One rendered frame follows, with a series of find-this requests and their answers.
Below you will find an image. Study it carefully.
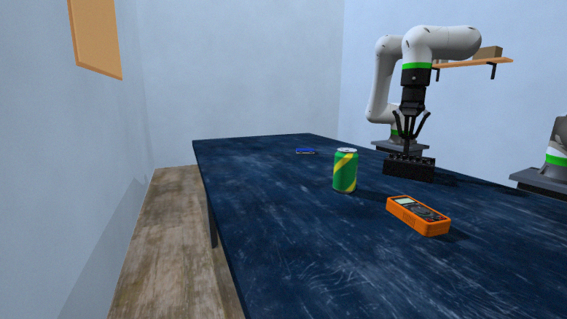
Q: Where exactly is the green and yellow striped drink can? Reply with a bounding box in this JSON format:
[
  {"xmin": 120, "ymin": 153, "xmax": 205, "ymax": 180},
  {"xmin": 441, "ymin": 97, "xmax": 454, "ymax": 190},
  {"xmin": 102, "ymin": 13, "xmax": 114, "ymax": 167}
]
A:
[{"xmin": 332, "ymin": 148, "xmax": 359, "ymax": 193}]

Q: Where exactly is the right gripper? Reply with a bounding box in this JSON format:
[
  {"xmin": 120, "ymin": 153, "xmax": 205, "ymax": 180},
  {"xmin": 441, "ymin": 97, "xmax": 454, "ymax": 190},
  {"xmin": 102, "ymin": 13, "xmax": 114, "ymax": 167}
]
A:
[{"xmin": 392, "ymin": 87, "xmax": 431, "ymax": 156}]

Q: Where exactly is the grey lighting desk panel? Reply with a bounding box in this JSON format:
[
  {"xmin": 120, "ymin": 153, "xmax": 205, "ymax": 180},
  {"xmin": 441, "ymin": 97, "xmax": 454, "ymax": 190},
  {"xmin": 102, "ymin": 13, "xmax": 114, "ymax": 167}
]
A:
[{"xmin": 382, "ymin": 152, "xmax": 436, "ymax": 183}]

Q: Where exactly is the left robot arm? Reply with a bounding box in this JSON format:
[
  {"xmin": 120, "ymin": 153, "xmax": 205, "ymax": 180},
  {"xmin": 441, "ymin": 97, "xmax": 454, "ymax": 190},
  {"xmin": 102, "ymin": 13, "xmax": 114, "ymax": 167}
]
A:
[{"xmin": 536, "ymin": 113, "xmax": 567, "ymax": 185}]

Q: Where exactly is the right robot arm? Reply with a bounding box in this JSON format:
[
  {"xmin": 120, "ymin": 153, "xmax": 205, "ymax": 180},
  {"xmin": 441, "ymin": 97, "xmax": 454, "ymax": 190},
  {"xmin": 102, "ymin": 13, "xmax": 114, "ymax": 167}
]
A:
[{"xmin": 365, "ymin": 25, "xmax": 482, "ymax": 146}]

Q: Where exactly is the orange digital multimeter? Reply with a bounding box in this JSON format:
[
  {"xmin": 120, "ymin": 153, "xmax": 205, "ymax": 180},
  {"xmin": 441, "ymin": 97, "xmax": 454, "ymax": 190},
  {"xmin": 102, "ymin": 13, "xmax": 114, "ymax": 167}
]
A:
[{"xmin": 386, "ymin": 195, "xmax": 451, "ymax": 237}]

